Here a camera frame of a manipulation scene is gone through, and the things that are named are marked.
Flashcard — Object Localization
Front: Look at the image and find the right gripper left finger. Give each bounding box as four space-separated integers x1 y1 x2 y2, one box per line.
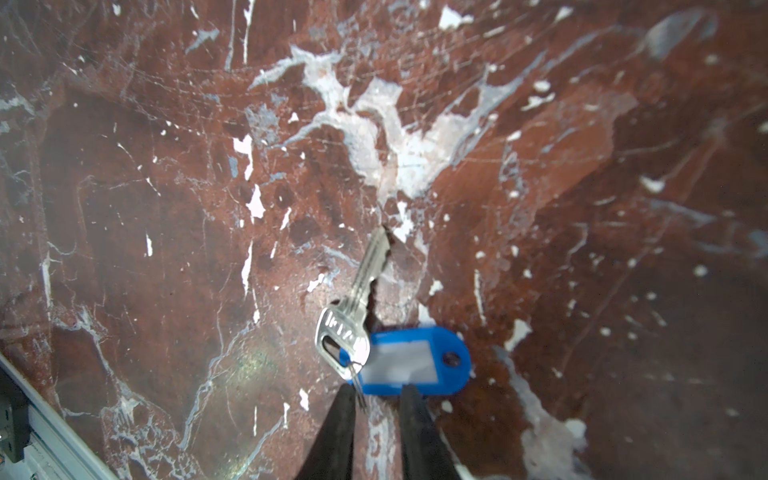
295 384 357 480

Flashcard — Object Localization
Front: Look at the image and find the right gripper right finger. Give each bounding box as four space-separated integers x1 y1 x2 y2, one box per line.
399 385 460 480

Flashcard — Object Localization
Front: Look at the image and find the aluminium front rail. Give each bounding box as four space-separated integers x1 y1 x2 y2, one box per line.
1 357 116 479

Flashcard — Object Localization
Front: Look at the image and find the blue key fob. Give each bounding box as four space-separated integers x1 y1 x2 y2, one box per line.
358 326 472 396

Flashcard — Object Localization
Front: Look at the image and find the silver key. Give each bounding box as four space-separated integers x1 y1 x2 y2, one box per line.
314 226 390 381

